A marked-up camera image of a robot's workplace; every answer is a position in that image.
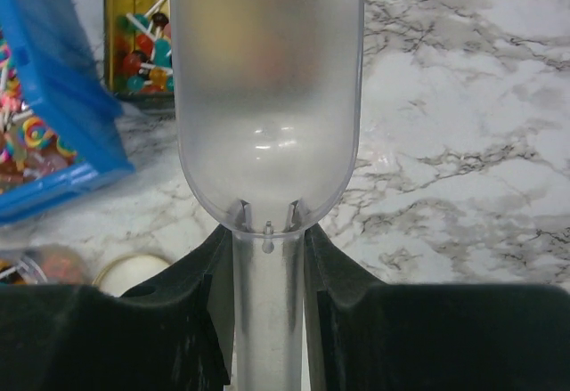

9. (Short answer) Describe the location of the blue candy bin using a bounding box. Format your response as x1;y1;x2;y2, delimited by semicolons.
1;0;134;224

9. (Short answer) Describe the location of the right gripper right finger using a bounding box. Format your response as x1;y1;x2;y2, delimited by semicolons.
305;226;569;390

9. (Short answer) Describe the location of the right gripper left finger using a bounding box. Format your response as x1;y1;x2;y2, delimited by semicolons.
1;226;233;390

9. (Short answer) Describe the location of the metal candy tin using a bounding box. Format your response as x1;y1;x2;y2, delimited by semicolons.
103;0;174;110

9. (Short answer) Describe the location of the round jar lid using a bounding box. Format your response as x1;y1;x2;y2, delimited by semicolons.
93;253;172;297

